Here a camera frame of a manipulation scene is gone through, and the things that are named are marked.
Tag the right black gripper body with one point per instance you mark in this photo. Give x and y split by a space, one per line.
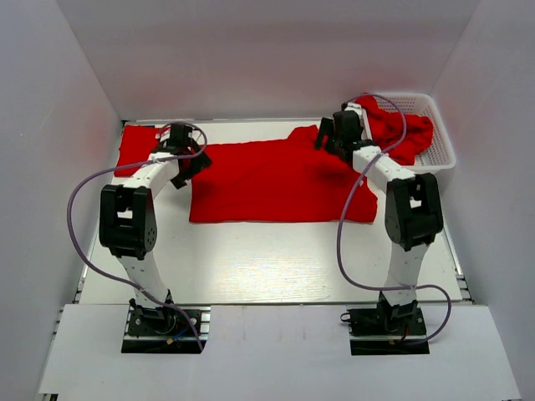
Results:
333 140

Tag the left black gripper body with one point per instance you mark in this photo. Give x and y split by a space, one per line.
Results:
197 163

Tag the red t shirt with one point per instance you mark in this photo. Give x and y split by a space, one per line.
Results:
137 143
285 180
387 128

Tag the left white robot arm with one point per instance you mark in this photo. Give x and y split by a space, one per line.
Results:
127 221

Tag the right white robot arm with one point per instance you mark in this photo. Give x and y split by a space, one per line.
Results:
413 214

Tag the folded red t shirt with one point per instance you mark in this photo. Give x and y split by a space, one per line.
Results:
137 143

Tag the crumpled red t shirt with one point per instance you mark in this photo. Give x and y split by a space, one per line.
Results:
387 128

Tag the white plastic basket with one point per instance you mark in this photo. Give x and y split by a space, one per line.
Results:
440 155

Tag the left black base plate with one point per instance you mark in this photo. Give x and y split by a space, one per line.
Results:
169 333

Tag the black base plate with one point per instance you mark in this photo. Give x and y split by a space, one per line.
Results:
371 335
169 333

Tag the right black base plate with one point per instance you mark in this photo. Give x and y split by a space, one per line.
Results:
371 335

